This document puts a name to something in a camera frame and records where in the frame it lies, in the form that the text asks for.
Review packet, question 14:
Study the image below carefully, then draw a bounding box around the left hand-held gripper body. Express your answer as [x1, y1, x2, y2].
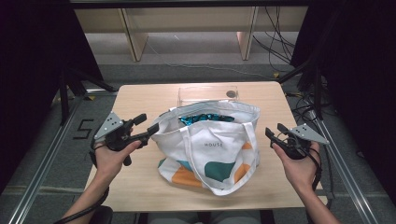
[92, 111, 149, 167]

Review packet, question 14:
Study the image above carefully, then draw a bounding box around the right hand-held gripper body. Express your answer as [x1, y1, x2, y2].
[273, 123, 330, 161]

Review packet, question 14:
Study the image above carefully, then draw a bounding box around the blue chip bag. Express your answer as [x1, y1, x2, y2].
[178, 113, 235, 127]

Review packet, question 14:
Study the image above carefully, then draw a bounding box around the white patterned tote bag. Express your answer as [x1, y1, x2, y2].
[150, 100, 262, 197]

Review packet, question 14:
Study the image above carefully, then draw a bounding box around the clear plastic container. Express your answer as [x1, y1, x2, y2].
[177, 85, 240, 108]

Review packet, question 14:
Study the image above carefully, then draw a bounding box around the person's left hand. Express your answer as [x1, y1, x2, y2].
[93, 140, 143, 185]

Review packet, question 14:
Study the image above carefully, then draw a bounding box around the person's right hand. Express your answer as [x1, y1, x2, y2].
[272, 142, 321, 194]

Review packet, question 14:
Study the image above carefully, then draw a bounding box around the black tripod stand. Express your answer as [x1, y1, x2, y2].
[276, 59, 325, 121]
[58, 66, 119, 126]

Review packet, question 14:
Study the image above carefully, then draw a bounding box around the black curtain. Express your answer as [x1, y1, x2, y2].
[290, 0, 396, 198]
[0, 0, 105, 195]

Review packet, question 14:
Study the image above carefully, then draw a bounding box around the black chair seat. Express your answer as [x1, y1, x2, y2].
[89, 204, 114, 224]

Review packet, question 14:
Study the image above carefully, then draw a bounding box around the beige wooden desk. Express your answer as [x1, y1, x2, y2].
[74, 6, 309, 63]

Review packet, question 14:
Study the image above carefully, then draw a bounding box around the tangle of black floor cables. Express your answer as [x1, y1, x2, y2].
[285, 88, 332, 125]

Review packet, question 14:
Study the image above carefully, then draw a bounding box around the right hand-held gripper cable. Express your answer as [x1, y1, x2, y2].
[306, 146, 323, 191]

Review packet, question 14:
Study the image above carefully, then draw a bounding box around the hand-held gripper cable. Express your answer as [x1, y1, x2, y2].
[306, 146, 323, 191]
[53, 136, 110, 224]

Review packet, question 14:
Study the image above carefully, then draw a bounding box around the aluminium floor rail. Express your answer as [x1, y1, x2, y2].
[306, 109, 380, 224]
[7, 90, 120, 224]

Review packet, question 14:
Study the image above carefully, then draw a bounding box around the bundle of black cables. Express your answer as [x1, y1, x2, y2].
[251, 6, 297, 74]

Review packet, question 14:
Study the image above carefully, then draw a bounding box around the left hand-held gripper cable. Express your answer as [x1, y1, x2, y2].
[53, 136, 110, 224]

